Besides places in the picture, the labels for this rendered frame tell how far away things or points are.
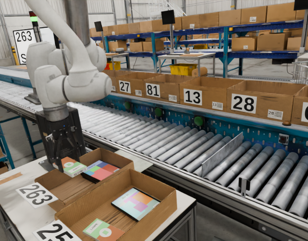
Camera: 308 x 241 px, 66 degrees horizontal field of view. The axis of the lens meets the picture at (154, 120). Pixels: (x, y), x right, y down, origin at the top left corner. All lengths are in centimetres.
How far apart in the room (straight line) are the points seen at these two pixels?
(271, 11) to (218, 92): 472
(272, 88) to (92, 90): 130
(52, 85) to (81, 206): 49
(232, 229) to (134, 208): 116
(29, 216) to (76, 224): 23
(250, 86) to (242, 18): 471
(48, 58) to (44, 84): 36
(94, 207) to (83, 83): 52
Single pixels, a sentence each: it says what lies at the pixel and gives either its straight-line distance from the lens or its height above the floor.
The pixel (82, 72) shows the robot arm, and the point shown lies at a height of 133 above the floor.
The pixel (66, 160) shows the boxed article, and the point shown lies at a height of 93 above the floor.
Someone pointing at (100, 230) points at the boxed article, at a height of 77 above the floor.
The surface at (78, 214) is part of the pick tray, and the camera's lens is 107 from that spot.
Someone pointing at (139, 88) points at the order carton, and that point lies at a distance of 216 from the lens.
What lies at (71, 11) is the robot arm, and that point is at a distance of 117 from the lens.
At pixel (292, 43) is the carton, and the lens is 590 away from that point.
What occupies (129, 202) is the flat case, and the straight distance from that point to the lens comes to 106.
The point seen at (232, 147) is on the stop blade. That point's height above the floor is 76.
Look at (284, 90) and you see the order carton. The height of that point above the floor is 100.
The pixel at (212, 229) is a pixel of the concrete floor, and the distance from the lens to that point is 204.
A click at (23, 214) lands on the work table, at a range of 125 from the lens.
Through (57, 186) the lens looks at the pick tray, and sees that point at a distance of 133.
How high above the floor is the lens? 145
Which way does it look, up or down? 21 degrees down
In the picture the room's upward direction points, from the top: 5 degrees counter-clockwise
